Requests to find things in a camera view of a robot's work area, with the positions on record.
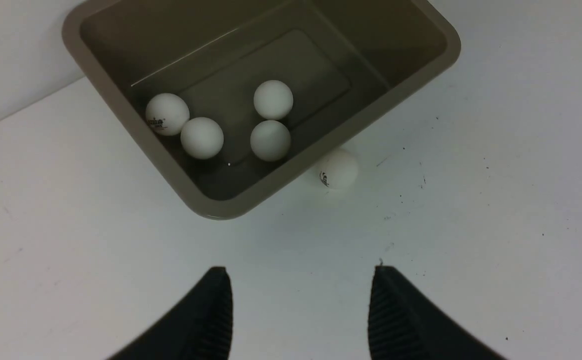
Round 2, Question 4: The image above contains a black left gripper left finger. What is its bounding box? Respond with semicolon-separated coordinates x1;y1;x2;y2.
110;266;234;360

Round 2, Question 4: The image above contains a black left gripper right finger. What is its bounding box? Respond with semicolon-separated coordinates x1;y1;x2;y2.
368;266;503;360

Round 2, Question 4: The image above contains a white ball with red logo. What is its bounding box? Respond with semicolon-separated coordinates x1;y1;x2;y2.
180;117;224;160

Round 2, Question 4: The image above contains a white plain ping-pong ball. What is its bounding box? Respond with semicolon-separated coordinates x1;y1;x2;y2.
250;120;291;162

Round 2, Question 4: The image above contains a white ball with black mark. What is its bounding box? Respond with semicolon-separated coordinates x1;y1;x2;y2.
145;93;190;137

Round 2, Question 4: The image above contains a tan plastic storage bin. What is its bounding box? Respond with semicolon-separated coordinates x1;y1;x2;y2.
61;0;462;220

